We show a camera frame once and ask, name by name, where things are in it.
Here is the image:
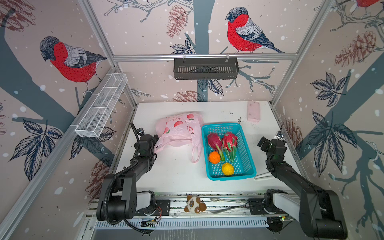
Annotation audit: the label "teal plastic basket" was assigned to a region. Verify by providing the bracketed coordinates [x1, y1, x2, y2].
[202, 123, 257, 181]

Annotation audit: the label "pink plastic bag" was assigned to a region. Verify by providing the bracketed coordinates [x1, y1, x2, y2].
[154, 112, 204, 163]

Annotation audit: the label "yellow fruit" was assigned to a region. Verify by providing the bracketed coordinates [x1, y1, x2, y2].
[222, 163, 235, 176]

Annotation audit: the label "red dragon fruit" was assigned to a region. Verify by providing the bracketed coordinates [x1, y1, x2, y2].
[207, 133, 225, 162]

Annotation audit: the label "orange fruit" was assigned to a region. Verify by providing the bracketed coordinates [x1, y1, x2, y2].
[208, 151, 222, 164]

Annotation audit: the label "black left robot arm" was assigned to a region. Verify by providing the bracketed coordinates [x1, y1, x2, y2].
[97, 135, 159, 225]

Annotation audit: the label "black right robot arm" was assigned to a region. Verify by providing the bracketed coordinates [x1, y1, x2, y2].
[258, 137, 348, 240]

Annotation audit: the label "pink white tweezers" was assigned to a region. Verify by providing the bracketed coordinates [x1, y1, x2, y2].
[254, 172, 274, 180]

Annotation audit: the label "metal tongs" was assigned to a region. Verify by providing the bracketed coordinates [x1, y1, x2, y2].
[210, 198, 250, 214]

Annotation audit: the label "brown white plush toy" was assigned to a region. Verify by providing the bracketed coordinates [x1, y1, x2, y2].
[184, 195, 207, 214]

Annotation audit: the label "white wire mesh shelf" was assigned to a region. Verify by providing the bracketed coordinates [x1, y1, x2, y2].
[75, 73, 128, 138]

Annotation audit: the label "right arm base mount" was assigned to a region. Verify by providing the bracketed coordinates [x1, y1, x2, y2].
[248, 198, 287, 216]

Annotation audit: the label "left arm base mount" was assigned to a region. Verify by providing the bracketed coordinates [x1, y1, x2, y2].
[135, 200, 171, 217]

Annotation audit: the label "black hanging wire basket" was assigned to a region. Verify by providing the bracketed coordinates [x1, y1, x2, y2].
[174, 58, 239, 80]

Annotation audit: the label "horizontal aluminium frame bar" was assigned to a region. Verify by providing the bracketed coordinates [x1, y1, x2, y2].
[113, 53, 298, 63]

